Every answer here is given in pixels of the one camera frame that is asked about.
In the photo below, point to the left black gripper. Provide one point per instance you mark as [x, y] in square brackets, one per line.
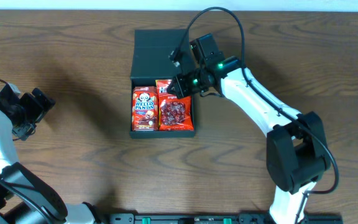
[36, 111]

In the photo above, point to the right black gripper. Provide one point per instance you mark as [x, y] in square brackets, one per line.
[182, 91]

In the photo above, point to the red Hacks candy bag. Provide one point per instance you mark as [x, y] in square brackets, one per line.
[173, 114]

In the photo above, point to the black gift box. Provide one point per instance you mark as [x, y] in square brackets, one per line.
[151, 62]

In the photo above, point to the red Hello Panda box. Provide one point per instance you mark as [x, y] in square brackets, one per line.
[144, 108]

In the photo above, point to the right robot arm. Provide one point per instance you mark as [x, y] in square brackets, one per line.
[296, 146]

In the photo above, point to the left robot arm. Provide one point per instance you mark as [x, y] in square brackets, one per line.
[24, 197]

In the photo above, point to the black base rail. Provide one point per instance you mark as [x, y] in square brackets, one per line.
[242, 218]

